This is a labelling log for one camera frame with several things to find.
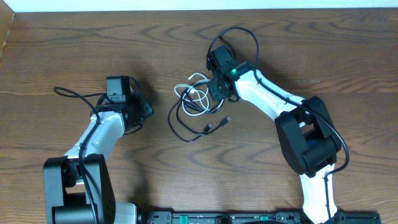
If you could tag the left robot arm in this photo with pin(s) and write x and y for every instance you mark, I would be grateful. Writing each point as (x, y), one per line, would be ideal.
(77, 186)

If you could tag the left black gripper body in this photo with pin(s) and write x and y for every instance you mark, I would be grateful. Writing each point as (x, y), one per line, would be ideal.
(145, 109)

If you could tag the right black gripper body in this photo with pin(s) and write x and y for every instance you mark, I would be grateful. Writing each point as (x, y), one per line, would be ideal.
(216, 91)

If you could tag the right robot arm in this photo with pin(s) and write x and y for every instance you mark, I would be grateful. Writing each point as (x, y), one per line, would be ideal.
(306, 133)

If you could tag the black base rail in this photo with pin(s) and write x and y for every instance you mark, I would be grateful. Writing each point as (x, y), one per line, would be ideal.
(285, 217)

